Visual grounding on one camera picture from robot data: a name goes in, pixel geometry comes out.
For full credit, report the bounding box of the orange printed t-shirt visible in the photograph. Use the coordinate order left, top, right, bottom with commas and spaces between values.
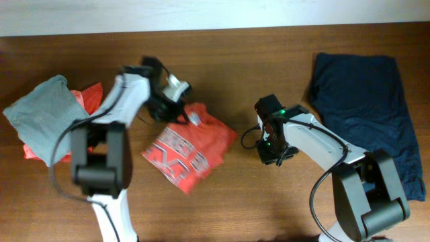
141, 103, 237, 194

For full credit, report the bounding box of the navy blue folded shirt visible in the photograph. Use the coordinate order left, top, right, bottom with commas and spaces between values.
308, 53, 426, 202

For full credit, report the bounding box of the orange folded shirt under grey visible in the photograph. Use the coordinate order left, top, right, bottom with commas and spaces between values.
23, 83, 103, 162

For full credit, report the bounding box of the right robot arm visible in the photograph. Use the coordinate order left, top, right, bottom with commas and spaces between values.
254, 100, 411, 241

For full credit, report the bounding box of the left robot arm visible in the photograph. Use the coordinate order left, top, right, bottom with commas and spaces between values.
71, 65, 191, 241

